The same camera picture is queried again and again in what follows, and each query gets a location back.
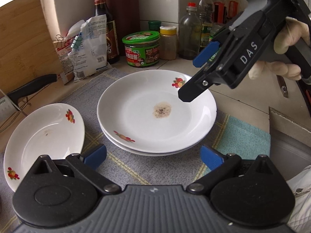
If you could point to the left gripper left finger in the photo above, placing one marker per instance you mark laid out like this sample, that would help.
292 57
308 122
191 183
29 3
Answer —
84 167

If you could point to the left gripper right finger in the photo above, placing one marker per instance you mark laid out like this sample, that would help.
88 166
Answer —
221 168

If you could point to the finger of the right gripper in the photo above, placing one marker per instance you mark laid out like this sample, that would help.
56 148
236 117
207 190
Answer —
206 54

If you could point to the stained white fruit plate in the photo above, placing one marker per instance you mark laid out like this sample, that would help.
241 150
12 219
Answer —
156 90

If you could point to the gloved right hand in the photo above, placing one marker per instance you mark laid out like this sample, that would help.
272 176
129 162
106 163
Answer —
287 37

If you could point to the clear glass oil bottle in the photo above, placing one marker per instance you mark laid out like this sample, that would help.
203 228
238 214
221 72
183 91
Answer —
189 33

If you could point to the teal happy everyday mat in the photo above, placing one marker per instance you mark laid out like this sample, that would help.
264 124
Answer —
232 135

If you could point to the rear red label bottle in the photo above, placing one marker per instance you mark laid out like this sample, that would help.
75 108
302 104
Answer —
232 9

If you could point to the red label bottle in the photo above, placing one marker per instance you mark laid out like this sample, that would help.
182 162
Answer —
232 9
219 14

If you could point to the grey checked cloth mat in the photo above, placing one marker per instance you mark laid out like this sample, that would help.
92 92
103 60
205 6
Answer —
121 166

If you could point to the plastic bottle yellow cap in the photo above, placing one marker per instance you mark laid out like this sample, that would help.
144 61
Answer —
205 12

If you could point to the yellow lid spice jar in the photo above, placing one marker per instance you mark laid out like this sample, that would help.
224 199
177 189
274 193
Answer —
168 42

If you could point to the small green lid jar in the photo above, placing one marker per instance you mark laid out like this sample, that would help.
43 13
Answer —
154 25

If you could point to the green lid sauce jar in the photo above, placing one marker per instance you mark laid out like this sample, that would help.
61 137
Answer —
142 49

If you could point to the white quilted jacket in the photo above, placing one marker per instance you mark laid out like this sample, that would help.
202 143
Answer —
300 218

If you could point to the dark red knife block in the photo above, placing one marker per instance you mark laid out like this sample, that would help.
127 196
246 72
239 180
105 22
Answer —
127 19

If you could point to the white clipped food bags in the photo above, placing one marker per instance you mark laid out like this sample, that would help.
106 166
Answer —
83 51

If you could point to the bamboo cutting board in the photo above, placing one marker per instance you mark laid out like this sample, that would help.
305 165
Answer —
27 50

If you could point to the metal wire rack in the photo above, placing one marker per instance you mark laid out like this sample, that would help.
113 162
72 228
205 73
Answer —
13 104

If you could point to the kitchen knife black handle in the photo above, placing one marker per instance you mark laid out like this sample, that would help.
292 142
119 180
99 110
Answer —
40 82

